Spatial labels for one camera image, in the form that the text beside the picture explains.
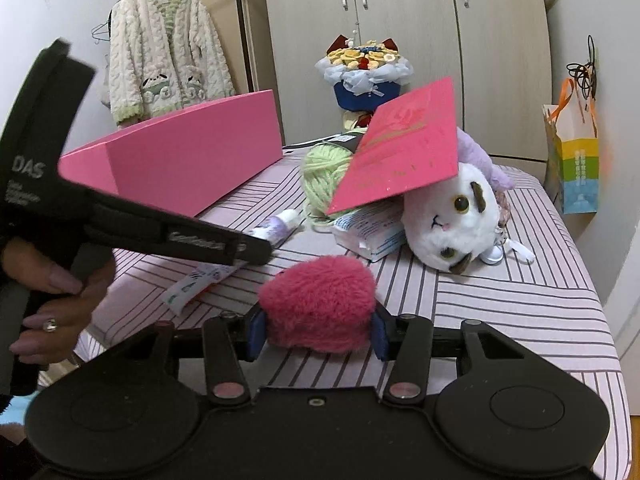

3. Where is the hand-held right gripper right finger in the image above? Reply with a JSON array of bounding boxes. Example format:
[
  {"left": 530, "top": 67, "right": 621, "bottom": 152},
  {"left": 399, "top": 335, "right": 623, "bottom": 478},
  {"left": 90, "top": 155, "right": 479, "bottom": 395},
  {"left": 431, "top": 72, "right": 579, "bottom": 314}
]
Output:
[{"left": 372, "top": 305, "right": 529, "bottom": 406}]

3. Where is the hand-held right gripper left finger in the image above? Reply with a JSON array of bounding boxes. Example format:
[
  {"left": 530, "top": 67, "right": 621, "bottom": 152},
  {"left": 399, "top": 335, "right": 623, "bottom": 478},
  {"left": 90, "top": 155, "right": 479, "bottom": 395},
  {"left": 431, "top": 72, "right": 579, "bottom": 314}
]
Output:
[{"left": 117, "top": 307, "right": 269, "bottom": 408}]

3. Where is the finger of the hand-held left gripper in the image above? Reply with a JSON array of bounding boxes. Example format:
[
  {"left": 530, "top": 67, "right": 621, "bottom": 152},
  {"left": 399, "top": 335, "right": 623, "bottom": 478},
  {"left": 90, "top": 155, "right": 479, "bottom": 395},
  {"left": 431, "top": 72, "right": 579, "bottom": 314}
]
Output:
[{"left": 84, "top": 191, "right": 274, "bottom": 267}]

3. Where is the pink storage box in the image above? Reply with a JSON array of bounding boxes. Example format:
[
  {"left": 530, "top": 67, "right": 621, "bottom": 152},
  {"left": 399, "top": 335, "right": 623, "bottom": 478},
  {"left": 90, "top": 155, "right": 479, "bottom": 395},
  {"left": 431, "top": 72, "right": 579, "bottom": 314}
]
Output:
[{"left": 57, "top": 89, "right": 285, "bottom": 217}]

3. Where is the white blue tissue packet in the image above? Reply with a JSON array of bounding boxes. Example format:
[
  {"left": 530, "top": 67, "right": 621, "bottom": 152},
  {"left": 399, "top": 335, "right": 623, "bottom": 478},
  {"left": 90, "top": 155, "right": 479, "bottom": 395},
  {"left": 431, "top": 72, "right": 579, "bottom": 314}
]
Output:
[{"left": 331, "top": 204, "right": 408, "bottom": 262}]

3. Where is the white cat plush toy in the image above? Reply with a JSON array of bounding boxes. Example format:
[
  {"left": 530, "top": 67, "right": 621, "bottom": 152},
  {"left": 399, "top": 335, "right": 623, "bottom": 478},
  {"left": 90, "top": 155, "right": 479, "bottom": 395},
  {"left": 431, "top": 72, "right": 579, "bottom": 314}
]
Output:
[{"left": 402, "top": 127, "right": 516, "bottom": 276}]

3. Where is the light green yarn ball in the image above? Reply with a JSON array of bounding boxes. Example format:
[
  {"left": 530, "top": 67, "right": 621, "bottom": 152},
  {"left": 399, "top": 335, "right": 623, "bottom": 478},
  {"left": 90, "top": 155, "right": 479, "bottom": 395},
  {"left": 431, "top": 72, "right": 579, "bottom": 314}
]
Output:
[{"left": 301, "top": 132, "right": 371, "bottom": 222}]

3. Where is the red envelope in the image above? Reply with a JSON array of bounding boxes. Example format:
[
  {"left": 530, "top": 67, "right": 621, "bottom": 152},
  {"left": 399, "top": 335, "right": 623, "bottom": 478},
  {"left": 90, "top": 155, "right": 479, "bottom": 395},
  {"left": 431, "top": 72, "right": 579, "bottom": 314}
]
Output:
[{"left": 326, "top": 76, "right": 460, "bottom": 215}]

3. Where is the person's left hand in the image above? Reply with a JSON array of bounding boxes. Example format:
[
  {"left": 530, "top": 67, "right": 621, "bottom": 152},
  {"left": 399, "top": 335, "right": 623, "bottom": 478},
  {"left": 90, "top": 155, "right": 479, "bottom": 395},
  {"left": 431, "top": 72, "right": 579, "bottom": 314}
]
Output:
[{"left": 0, "top": 236, "right": 117, "bottom": 367}]

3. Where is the white purple tube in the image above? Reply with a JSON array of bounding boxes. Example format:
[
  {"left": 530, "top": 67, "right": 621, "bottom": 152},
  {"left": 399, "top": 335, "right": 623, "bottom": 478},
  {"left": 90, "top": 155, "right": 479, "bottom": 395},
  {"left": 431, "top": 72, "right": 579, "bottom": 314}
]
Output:
[{"left": 162, "top": 209, "right": 302, "bottom": 317}]

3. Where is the striped pink cloth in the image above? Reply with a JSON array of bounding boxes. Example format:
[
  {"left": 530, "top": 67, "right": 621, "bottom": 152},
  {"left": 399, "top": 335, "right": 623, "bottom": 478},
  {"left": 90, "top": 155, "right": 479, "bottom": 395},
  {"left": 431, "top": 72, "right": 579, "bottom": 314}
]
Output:
[{"left": 75, "top": 144, "right": 633, "bottom": 480}]

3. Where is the black suitcase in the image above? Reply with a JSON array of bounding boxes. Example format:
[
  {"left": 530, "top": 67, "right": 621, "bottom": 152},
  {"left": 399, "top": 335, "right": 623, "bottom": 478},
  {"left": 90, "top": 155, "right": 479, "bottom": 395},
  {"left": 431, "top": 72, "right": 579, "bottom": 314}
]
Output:
[{"left": 282, "top": 135, "right": 346, "bottom": 151}]

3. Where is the white fluffy cardigan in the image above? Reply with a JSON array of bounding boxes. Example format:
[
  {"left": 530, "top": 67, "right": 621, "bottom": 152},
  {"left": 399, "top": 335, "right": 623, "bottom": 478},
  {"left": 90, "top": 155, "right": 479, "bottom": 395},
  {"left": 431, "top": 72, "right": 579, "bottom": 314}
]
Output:
[{"left": 102, "top": 0, "right": 236, "bottom": 128}]

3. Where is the cream round box red ribbon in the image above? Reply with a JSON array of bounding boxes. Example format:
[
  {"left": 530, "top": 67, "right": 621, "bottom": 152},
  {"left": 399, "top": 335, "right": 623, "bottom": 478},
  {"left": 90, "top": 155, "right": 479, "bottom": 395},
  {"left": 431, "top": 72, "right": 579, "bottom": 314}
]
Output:
[{"left": 340, "top": 107, "right": 375, "bottom": 133}]

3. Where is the flower bouquet with blue wrap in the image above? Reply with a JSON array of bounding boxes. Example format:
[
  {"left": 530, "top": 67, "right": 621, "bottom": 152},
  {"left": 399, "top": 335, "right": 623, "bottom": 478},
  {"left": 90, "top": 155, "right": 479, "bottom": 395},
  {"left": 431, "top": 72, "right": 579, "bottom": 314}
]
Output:
[{"left": 315, "top": 34, "right": 415, "bottom": 111}]

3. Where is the colourful paper gift bag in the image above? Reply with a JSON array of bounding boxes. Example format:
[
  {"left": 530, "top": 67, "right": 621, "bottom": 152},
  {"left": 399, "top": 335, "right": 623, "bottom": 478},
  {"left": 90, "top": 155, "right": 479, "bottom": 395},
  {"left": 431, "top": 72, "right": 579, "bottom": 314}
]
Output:
[{"left": 542, "top": 77, "right": 601, "bottom": 216}]

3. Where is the beige wardrobe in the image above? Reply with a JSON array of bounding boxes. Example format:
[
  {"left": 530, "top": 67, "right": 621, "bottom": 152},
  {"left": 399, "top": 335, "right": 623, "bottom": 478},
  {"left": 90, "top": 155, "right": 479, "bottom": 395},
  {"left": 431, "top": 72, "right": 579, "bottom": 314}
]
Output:
[{"left": 235, "top": 0, "right": 551, "bottom": 162}]

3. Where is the white door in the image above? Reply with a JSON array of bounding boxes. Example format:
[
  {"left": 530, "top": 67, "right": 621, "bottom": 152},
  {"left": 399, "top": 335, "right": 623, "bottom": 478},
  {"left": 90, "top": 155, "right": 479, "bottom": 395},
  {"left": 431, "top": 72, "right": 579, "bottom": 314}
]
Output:
[{"left": 546, "top": 0, "right": 640, "bottom": 361}]

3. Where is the bunch of hair ties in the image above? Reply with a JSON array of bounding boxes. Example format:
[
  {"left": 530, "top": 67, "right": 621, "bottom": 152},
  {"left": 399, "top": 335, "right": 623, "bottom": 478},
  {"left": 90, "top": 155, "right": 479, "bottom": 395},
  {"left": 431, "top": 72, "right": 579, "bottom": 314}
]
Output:
[{"left": 565, "top": 35, "right": 599, "bottom": 102}]

